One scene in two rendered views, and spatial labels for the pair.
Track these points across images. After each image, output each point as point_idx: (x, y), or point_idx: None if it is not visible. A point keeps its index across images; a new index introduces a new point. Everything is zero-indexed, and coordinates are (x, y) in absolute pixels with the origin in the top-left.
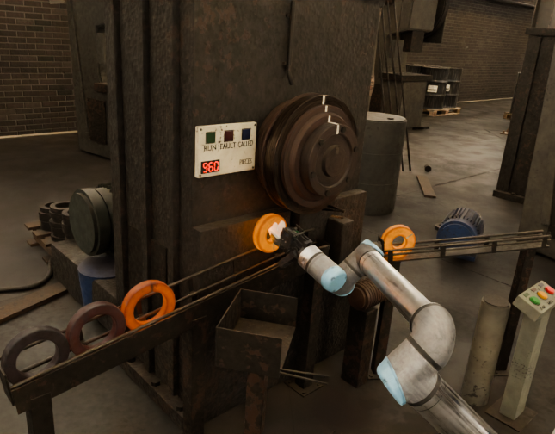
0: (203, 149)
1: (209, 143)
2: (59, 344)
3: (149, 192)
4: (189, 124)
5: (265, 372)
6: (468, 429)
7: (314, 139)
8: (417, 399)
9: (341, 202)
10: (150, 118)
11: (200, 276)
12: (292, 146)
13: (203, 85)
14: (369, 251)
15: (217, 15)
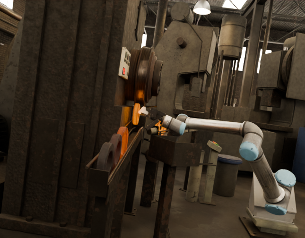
0: (124, 60)
1: (125, 57)
2: (113, 156)
3: (70, 89)
4: (118, 45)
5: (194, 164)
6: (269, 166)
7: (159, 64)
8: (260, 155)
9: None
10: (76, 43)
11: None
12: (151, 67)
13: (126, 26)
14: (187, 117)
15: None
